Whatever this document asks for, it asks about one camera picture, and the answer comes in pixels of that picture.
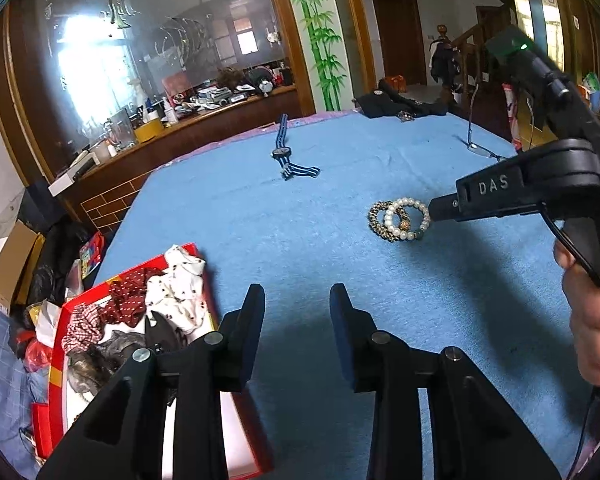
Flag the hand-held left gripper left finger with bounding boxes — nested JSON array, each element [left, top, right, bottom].
[[37, 283, 267, 480]]

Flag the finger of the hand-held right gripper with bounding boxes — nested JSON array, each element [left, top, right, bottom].
[[427, 139, 600, 223]]

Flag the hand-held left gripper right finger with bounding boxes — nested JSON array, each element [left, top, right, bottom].
[[329, 283, 562, 480]]

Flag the white cherry print scrunchie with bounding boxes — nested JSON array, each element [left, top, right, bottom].
[[144, 244, 207, 335]]

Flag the red jewelry box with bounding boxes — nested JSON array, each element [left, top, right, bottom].
[[44, 242, 277, 480]]

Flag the pearl bracelet with green bead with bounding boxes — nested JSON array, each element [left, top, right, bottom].
[[399, 209, 432, 242]]

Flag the dark gold beaded bracelet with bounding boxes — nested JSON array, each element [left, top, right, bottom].
[[368, 200, 407, 243]]

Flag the white pearl bracelet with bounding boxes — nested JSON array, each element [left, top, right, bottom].
[[383, 197, 432, 242]]

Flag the red white checked scrunchie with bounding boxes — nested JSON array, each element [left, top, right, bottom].
[[61, 304, 105, 355]]

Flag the person's right hand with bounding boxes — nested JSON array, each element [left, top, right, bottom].
[[553, 239, 600, 388]]

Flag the dark red dotted scrunchie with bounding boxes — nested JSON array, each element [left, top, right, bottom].
[[109, 267, 157, 327]]

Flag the gold framed panel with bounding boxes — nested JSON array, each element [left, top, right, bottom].
[[504, 0, 567, 73]]

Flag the wooden staircase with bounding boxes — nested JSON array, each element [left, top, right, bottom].
[[430, 4, 512, 107]]

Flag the grey brown scrunchie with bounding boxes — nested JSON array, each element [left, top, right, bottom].
[[67, 331, 147, 397]]

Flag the black cloth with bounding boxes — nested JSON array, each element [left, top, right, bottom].
[[354, 78, 449, 121]]

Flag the brown wooden door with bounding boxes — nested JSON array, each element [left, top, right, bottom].
[[369, 0, 429, 87]]

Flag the black bag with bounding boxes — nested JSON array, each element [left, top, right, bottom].
[[29, 219, 97, 307]]

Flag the wooden sideboard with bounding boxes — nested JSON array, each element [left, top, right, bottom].
[[49, 85, 302, 233]]

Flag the yellow round tin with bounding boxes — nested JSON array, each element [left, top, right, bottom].
[[133, 119, 164, 144]]

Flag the glass pitcher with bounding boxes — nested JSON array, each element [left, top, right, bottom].
[[107, 107, 139, 150]]

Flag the blue plaid cloth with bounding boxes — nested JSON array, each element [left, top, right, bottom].
[[0, 299, 52, 480]]

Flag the cardboard box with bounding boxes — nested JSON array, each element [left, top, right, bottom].
[[0, 219, 47, 312]]

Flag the green bamboo painted panel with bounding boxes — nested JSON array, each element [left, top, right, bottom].
[[279, 0, 357, 112]]

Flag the large etched mirror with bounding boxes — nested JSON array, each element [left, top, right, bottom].
[[7, 0, 297, 163]]

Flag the black cable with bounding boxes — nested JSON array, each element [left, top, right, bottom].
[[538, 202, 600, 480]]

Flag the blue frame eyeglasses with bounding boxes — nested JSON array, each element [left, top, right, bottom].
[[466, 84, 520, 162]]

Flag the clothes hung on post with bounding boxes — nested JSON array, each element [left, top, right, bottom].
[[427, 24, 464, 92]]

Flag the blue striped strap watch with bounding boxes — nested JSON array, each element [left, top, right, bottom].
[[271, 113, 323, 182]]

